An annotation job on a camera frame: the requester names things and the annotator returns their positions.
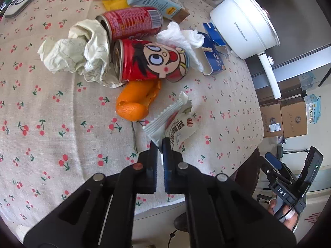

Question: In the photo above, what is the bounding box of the cream paper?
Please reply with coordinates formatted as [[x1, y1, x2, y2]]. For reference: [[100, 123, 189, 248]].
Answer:
[[37, 19, 127, 88]]

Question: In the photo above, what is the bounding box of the black tripod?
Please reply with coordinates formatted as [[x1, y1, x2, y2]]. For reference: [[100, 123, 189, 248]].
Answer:
[[277, 145, 309, 159]]

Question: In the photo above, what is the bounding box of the torn blue cardboard box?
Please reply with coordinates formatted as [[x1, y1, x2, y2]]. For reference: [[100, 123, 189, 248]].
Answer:
[[198, 22, 229, 76]]

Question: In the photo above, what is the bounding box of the white flat device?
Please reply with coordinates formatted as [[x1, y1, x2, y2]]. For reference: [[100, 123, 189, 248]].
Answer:
[[4, 0, 43, 20]]

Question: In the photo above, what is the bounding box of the cherry print tablecloth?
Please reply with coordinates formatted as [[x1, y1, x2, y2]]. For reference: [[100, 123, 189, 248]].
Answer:
[[0, 0, 265, 229]]

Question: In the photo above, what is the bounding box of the red text label can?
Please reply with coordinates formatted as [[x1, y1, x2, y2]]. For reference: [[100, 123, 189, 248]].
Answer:
[[95, 6, 164, 42]]

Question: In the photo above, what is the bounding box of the red cartoon face can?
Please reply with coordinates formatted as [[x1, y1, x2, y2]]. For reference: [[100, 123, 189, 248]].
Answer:
[[112, 38, 190, 82]]

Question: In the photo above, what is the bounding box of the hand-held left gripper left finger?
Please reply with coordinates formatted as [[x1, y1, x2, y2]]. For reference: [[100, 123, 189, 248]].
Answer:
[[23, 141, 159, 248]]

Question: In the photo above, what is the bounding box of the black cable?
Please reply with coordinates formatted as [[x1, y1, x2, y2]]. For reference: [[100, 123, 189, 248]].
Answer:
[[168, 227, 181, 248]]

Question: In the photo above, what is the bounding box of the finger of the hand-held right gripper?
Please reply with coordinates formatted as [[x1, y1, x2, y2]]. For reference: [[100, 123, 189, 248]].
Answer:
[[259, 157, 279, 186], [265, 152, 294, 181]]

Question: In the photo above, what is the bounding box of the white snack wrapper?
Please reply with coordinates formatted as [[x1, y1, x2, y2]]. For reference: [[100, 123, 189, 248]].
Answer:
[[143, 92, 199, 151]]

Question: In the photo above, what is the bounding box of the light blue printed box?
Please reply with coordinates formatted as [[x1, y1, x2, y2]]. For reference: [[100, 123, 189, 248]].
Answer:
[[304, 94, 321, 124]]

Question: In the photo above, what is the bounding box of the plain cardboard box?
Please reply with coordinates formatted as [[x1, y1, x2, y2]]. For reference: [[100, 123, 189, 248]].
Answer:
[[281, 101, 308, 136]]

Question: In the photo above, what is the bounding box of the person's right hand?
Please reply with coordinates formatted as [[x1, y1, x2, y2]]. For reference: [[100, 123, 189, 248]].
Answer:
[[267, 199, 300, 232]]

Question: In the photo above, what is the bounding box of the orange peel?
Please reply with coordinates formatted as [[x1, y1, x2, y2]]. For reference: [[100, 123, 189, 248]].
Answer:
[[115, 80, 162, 122]]

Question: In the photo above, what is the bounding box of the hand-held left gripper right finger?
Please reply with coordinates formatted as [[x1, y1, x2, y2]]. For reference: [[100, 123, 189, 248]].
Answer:
[[162, 138, 297, 248]]

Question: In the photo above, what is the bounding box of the yellow wrapper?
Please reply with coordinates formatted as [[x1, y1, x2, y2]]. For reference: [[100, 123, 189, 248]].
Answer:
[[89, 0, 129, 11]]

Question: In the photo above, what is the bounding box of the grey refrigerator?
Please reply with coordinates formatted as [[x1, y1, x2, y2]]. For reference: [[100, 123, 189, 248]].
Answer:
[[243, 0, 331, 84]]

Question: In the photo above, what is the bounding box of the cardboard box with sticker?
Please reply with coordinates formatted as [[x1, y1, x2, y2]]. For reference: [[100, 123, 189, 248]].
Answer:
[[260, 103, 284, 138]]

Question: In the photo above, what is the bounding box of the white tissue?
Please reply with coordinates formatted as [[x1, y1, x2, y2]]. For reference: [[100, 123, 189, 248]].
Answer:
[[156, 21, 205, 72]]

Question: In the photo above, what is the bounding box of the dark shoe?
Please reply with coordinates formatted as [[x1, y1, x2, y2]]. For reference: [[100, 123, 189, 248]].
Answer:
[[174, 212, 190, 231]]

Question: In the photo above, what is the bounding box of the white electric pot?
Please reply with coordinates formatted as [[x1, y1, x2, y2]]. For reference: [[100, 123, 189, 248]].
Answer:
[[209, 0, 282, 99]]

